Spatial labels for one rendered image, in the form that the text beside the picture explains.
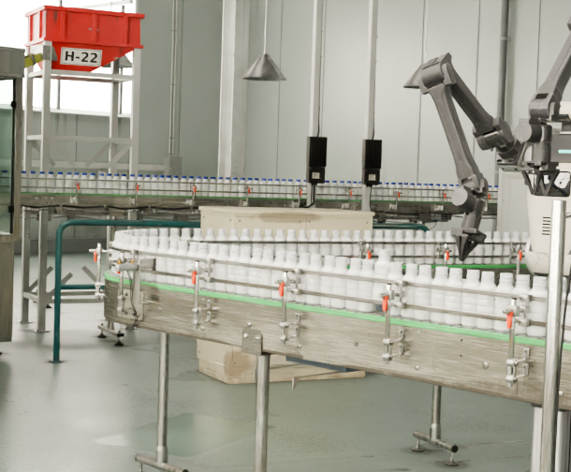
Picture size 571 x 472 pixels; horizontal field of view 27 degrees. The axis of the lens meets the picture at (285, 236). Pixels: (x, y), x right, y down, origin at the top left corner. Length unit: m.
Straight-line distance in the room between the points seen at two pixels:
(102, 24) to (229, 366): 3.77
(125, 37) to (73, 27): 0.47
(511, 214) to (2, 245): 4.13
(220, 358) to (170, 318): 3.71
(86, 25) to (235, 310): 6.58
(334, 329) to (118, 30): 7.04
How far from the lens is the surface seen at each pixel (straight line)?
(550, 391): 2.76
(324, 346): 3.83
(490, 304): 3.43
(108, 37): 10.51
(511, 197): 9.96
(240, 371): 8.03
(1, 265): 9.00
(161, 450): 5.44
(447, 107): 3.81
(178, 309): 4.37
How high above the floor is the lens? 1.43
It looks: 3 degrees down
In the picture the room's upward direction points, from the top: 2 degrees clockwise
